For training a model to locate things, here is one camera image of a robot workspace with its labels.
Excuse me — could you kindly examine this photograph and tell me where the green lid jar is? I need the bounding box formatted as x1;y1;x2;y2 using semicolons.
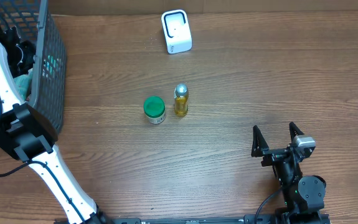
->
143;96;166;124

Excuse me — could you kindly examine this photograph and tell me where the white barcode scanner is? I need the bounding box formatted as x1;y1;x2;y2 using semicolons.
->
161;9;192;54

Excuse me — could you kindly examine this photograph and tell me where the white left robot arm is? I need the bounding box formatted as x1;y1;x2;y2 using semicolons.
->
0;26;111;223

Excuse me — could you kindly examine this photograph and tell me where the yellow liquid bottle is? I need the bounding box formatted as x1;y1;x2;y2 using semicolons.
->
174;83;189;117

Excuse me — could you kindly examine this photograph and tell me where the mint green wipes pack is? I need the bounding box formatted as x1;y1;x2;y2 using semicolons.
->
14;69;33;100

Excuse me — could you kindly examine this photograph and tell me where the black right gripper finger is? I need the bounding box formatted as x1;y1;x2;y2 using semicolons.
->
289;121;304;139
251;125;269;157

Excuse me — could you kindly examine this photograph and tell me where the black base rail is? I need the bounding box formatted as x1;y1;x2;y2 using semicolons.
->
54;213;332;224

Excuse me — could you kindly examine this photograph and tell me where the dark grey plastic basket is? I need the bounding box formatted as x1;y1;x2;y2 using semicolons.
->
0;0;67;132

